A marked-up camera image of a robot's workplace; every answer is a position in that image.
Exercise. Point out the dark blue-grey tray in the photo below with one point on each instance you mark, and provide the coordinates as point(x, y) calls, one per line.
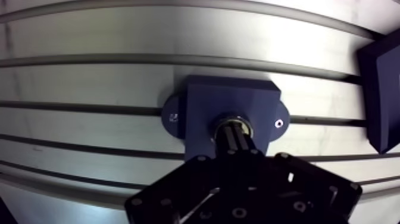
point(382, 100)

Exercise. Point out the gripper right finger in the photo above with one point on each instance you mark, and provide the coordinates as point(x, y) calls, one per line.
point(300, 190)

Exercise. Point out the dark blue-grey housing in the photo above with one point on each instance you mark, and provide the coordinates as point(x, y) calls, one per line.
point(218, 103)

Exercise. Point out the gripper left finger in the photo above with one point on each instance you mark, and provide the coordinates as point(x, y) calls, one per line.
point(175, 190)

